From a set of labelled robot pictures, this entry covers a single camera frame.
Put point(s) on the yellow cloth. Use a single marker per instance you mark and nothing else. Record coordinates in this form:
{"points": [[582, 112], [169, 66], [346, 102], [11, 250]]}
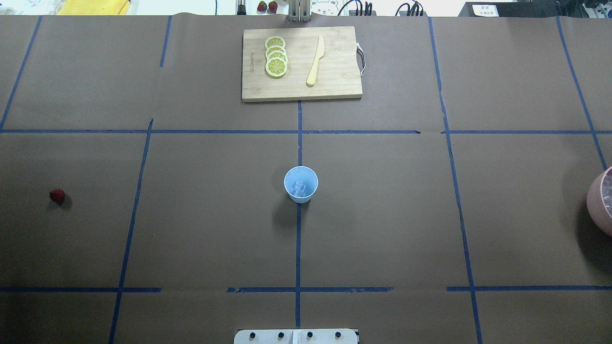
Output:
{"points": [[94, 7]]}

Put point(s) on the light blue cup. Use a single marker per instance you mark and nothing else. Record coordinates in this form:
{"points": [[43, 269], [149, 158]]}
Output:
{"points": [[304, 174]]}

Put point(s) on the clear ice cubes pile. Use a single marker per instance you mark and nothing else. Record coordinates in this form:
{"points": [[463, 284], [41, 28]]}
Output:
{"points": [[606, 192]]}

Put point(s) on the lemon slice three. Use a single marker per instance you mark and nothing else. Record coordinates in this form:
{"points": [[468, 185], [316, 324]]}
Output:
{"points": [[277, 57]]}

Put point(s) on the lemon slice two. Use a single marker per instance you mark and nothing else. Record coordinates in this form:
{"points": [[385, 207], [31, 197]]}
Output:
{"points": [[278, 49]]}

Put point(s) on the white pedestal column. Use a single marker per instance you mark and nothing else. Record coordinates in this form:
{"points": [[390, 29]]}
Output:
{"points": [[297, 336]]}

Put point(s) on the red strawberry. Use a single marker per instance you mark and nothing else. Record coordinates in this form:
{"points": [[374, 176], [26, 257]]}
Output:
{"points": [[57, 196]]}

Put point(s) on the ice cube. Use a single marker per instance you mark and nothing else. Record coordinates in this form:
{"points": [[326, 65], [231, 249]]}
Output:
{"points": [[299, 189]]}

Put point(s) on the pink bowl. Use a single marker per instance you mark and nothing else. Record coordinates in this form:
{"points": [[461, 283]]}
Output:
{"points": [[596, 207]]}

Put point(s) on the yellow plastic knife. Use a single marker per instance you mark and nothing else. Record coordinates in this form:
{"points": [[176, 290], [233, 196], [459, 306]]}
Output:
{"points": [[319, 54]]}

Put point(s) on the wooden cutting board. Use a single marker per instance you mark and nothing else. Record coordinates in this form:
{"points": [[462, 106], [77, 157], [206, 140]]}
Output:
{"points": [[338, 77]]}

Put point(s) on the spare strawberry two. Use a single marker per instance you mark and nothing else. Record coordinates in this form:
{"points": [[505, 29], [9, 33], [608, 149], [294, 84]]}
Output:
{"points": [[272, 7]]}

